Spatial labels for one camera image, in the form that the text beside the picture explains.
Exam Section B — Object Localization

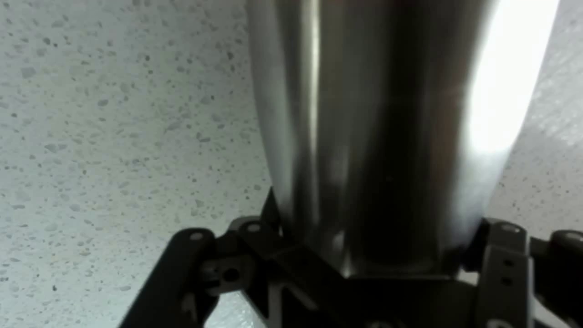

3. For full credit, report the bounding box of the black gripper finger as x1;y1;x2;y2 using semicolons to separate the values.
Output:
261;192;283;241

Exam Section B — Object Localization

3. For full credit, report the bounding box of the silver metal vessel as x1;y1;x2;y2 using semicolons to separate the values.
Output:
247;0;560;277

